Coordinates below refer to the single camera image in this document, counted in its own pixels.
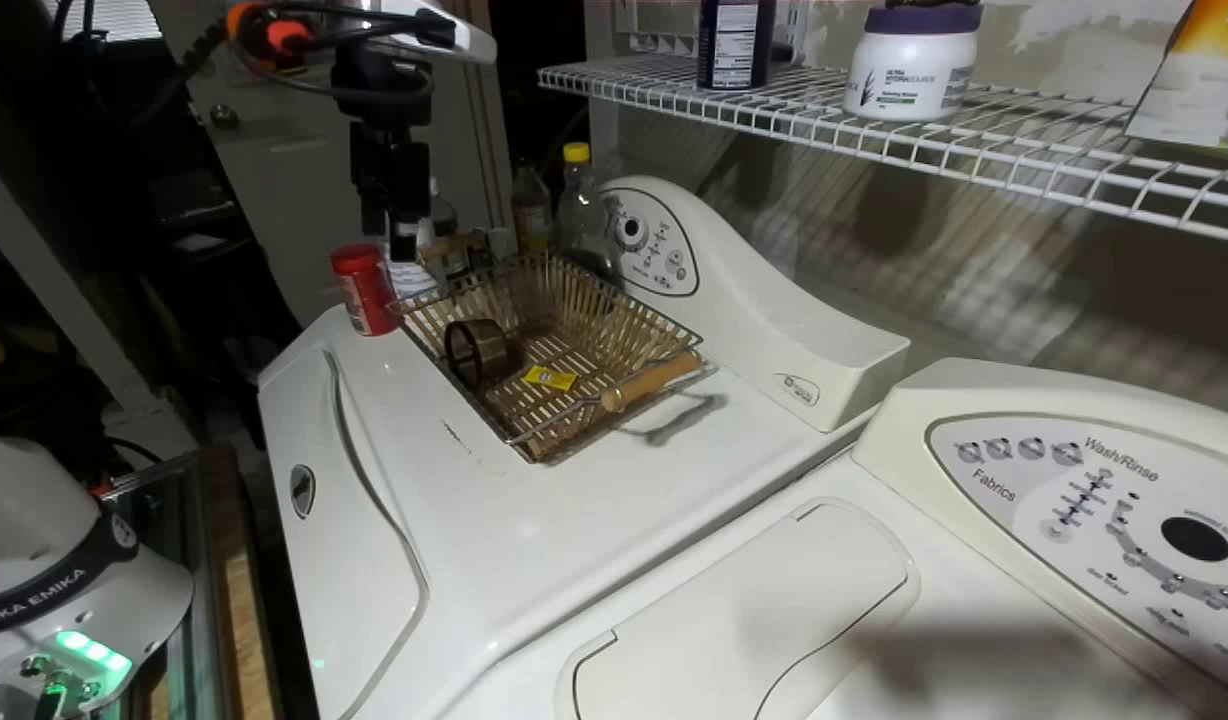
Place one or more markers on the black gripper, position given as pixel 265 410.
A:
pixel 387 96

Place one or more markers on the blue can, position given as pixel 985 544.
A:
pixel 732 40

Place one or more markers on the red can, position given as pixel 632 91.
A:
pixel 367 290

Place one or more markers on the yellow-capped clear bottle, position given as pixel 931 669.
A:
pixel 576 212

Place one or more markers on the brown tape roll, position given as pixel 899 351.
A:
pixel 476 352

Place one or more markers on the yellow item in basket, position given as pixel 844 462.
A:
pixel 551 378

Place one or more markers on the white washing machine far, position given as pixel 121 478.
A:
pixel 426 548

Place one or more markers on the white purple-lidded jar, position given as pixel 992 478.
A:
pixel 914 61

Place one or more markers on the wire basket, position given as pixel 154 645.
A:
pixel 566 318

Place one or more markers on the white wire shelf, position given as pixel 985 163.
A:
pixel 1064 148

